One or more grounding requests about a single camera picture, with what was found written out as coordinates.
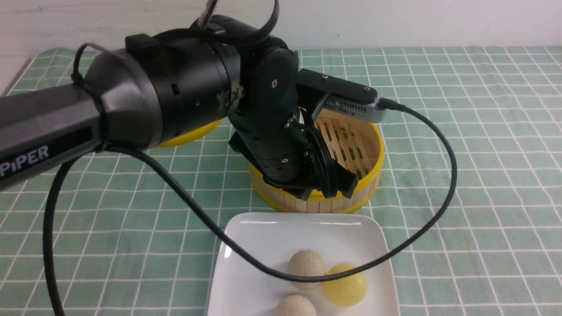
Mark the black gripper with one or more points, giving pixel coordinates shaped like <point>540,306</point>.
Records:
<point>292,157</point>

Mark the beige steamed bun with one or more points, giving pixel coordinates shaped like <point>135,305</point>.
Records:
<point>295,305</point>
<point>306,263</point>

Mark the yellow steamed bun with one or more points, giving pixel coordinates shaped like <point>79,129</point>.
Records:
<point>346,292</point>

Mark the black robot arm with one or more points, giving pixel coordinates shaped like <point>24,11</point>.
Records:
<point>160,87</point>

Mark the white square plate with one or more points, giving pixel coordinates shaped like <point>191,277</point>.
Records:
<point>239,289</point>

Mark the yellow bamboo steamer basket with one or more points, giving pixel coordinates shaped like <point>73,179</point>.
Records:
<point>356,146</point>

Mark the yellow bamboo steamer lid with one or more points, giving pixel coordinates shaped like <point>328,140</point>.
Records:
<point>189,136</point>

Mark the green checkered tablecloth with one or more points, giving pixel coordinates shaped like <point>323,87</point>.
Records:
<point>127,246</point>

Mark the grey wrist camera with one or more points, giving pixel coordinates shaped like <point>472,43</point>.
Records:
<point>318,91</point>

